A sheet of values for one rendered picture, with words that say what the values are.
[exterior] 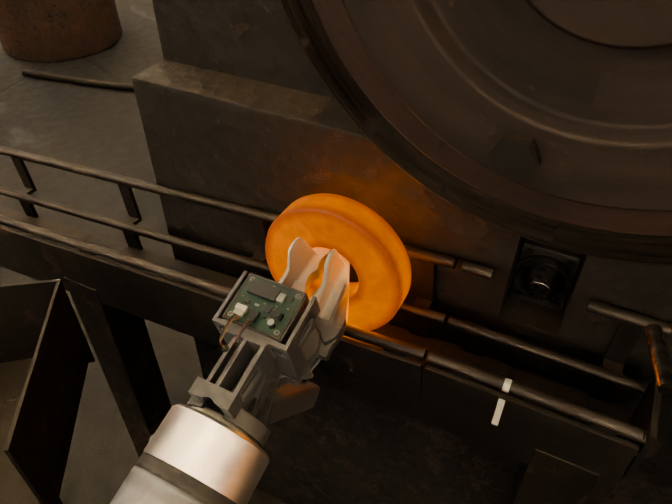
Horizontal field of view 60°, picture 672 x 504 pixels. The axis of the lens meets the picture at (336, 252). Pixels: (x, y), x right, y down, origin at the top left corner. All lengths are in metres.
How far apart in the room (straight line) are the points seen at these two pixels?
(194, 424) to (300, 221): 0.22
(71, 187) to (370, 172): 1.73
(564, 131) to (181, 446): 0.33
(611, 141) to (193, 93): 0.47
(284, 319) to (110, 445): 0.99
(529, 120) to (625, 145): 0.04
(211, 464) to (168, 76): 0.43
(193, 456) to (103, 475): 0.94
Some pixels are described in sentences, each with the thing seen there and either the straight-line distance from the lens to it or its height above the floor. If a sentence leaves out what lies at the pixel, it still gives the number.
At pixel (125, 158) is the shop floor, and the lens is 2.32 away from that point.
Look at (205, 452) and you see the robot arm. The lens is 0.46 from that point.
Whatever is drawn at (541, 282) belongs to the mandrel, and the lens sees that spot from 0.61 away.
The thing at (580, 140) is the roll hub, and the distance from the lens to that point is 0.30.
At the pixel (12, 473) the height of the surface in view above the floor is 0.61.
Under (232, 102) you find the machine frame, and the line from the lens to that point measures 0.64.
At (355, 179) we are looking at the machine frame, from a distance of 0.60.
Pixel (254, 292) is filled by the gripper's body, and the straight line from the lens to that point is 0.49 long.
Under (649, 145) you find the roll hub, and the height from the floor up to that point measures 1.01.
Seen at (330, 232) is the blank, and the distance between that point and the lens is 0.55.
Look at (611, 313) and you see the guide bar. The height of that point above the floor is 0.76.
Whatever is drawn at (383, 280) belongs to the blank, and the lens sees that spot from 0.56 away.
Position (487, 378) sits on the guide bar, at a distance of 0.56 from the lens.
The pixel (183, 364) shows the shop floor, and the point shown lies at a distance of 1.51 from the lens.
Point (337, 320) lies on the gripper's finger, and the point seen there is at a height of 0.76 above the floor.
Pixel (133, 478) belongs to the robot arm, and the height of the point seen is 0.75.
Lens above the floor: 1.15
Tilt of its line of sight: 41 degrees down
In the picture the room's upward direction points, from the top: straight up
